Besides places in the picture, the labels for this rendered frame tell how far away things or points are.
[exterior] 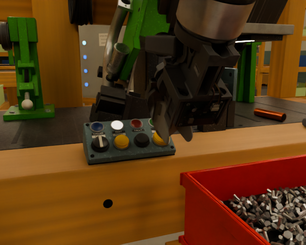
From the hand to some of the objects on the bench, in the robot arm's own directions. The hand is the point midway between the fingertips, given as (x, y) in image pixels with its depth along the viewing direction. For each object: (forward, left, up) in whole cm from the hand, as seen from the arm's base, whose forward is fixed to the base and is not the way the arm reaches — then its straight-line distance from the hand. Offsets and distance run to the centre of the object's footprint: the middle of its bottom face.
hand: (163, 129), depth 47 cm
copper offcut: (+29, -32, -5) cm, 44 cm away
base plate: (+37, -4, -7) cm, 38 cm away
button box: (+3, +6, -9) cm, 11 cm away
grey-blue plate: (+24, -17, -5) cm, 30 cm away
